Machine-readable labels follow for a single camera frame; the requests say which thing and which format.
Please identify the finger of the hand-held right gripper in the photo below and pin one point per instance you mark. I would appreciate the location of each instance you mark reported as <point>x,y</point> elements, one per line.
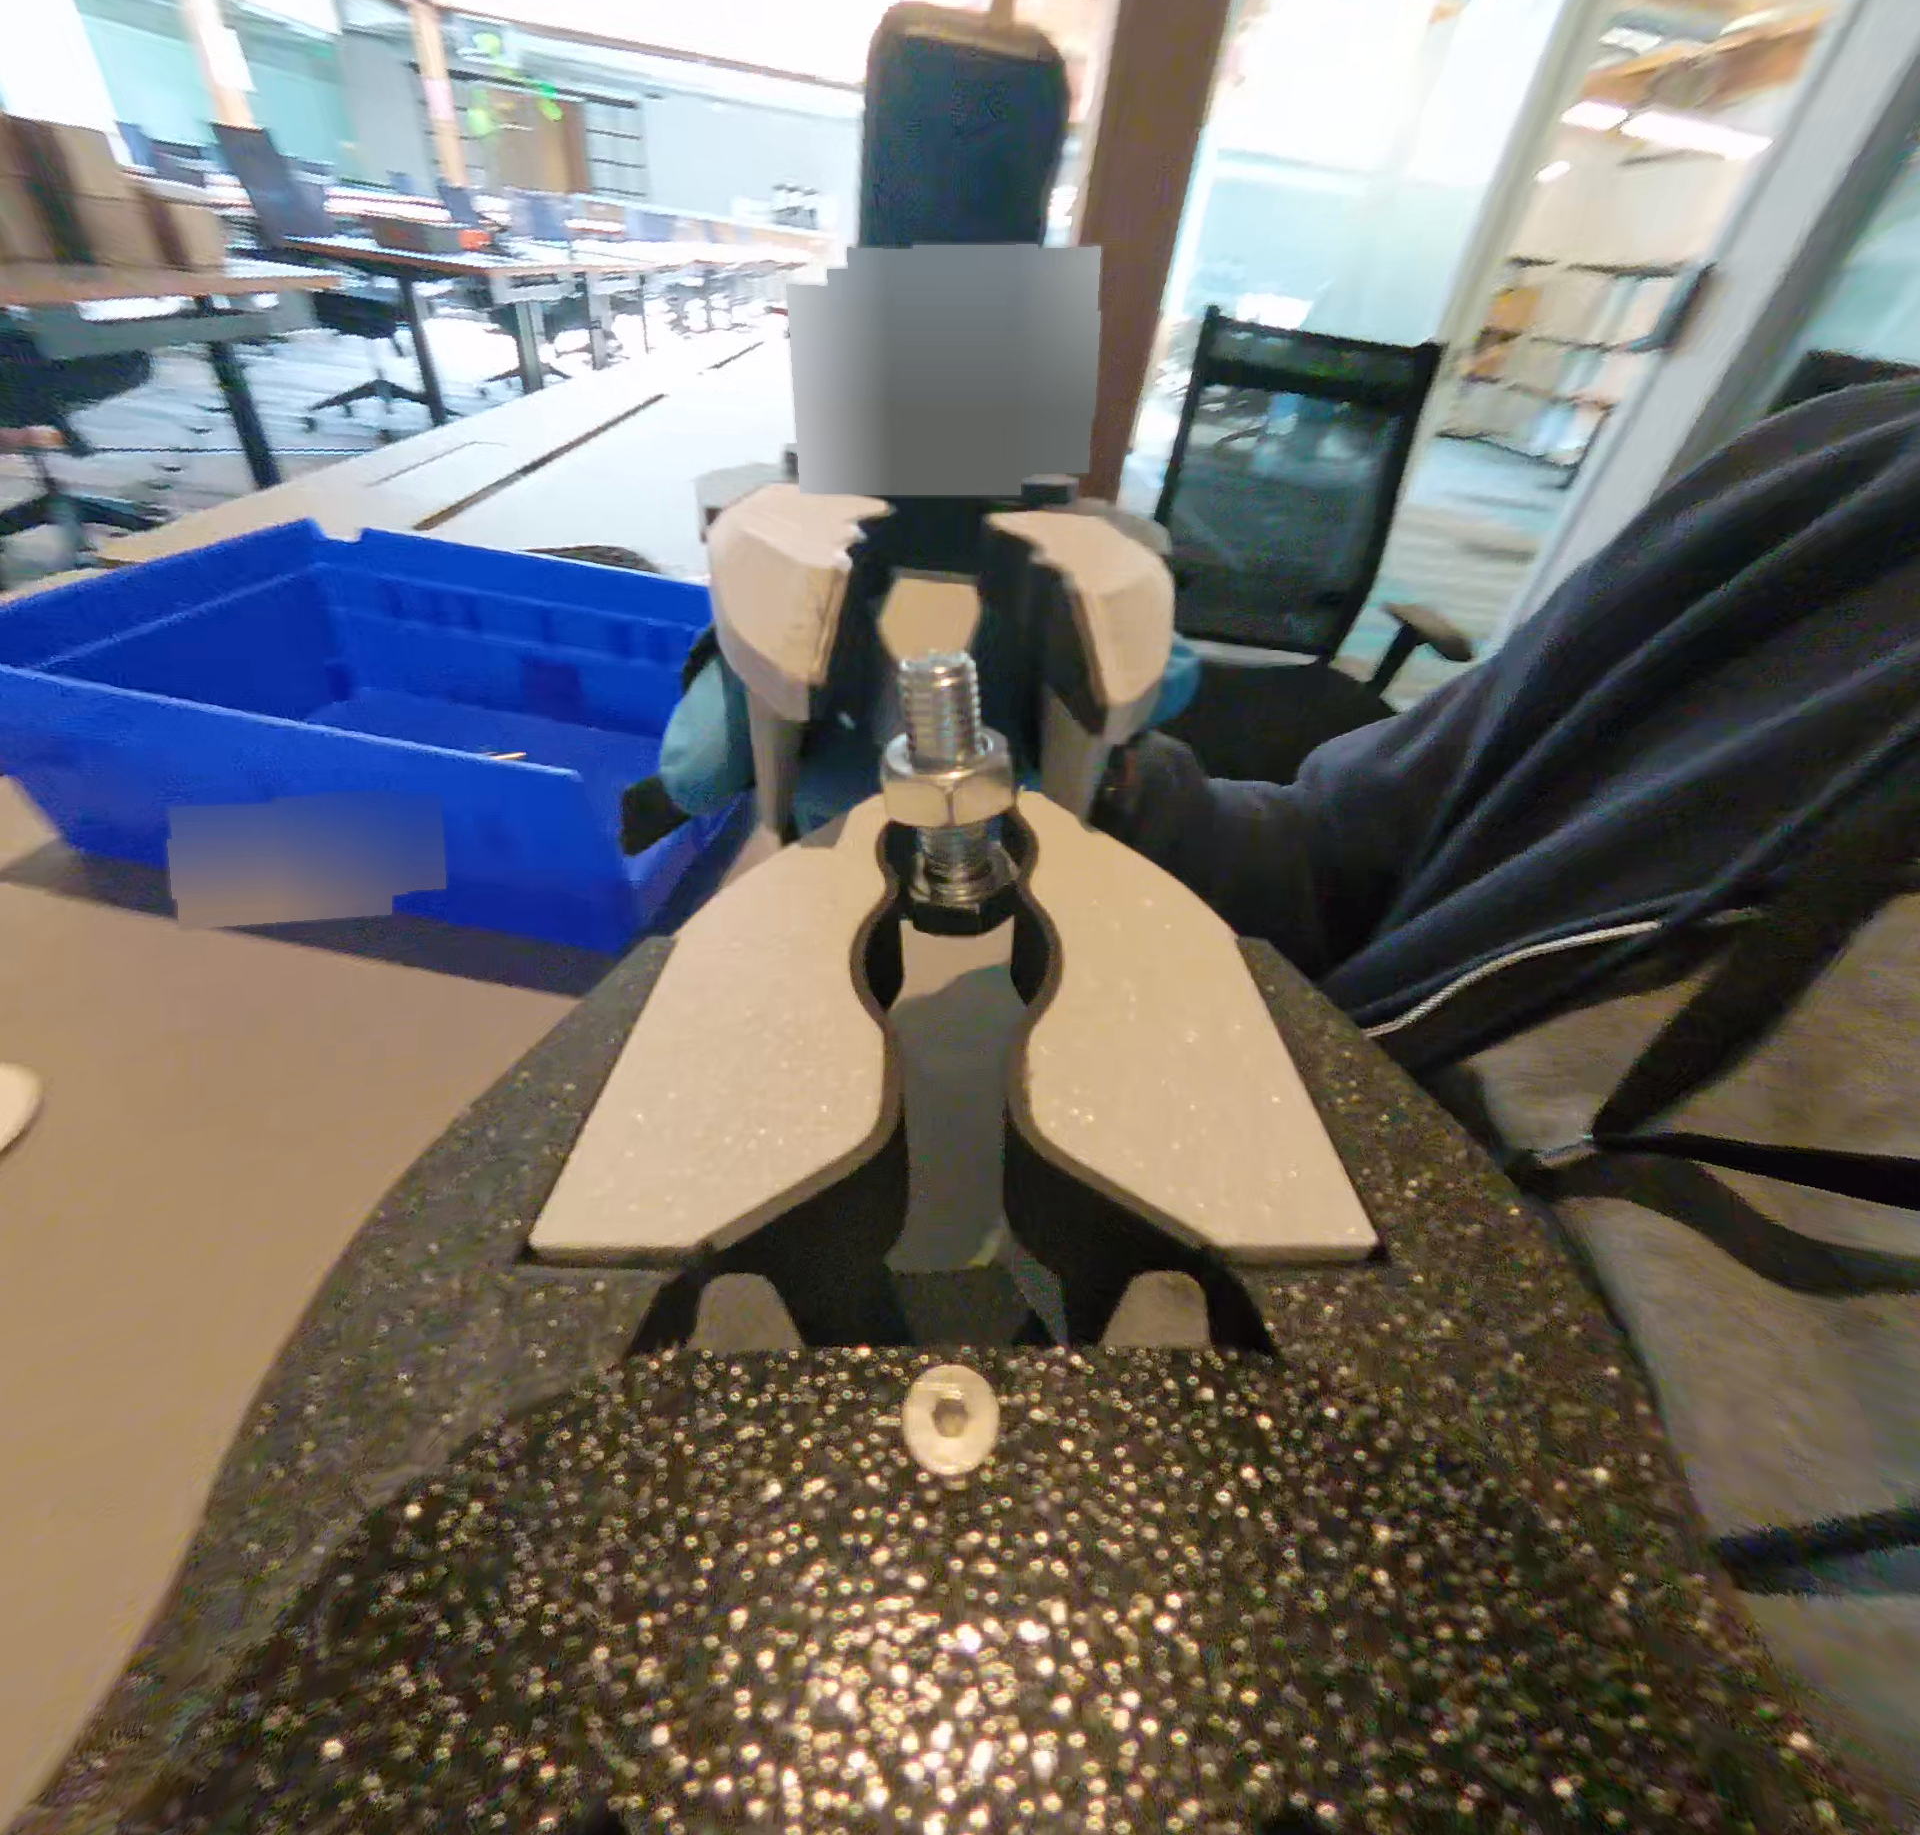
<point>780,589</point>
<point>1118,604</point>

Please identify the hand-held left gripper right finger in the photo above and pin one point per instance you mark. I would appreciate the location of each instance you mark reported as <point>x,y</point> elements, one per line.
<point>1184,1100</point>

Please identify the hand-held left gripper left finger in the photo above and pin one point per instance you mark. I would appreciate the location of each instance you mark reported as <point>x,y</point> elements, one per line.
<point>719,1084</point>

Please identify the steel hex bolt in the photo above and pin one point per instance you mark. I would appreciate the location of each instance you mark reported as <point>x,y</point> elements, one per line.
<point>938,708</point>

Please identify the steel hex nut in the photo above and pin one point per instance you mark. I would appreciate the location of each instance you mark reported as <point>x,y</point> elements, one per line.
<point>948,788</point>

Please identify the blue plastic bin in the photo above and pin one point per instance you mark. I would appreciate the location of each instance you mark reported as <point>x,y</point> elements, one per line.
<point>452,634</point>

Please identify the person's right forearm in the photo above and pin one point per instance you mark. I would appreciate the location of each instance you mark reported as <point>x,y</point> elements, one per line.
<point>1259,846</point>

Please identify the person's right hand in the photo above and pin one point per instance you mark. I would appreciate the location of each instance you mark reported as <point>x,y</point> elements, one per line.
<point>704,740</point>

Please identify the wooden pillar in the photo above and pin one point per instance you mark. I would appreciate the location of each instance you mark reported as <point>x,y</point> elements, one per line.
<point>1154,139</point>

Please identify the person's navy jacket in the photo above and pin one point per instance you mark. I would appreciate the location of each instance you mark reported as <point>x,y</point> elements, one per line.
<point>1650,665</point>

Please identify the person's grey clothing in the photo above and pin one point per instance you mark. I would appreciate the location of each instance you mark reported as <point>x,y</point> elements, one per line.
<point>1724,1341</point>

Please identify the long brown-edged desk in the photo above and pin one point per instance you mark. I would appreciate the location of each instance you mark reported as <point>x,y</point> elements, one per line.
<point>151,282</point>

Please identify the wooden document stand white base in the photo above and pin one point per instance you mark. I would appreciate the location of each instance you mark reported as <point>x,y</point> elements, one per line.
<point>16,1106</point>

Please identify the stack of cardboard boxes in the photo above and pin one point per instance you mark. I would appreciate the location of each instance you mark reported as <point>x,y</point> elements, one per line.
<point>90,200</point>

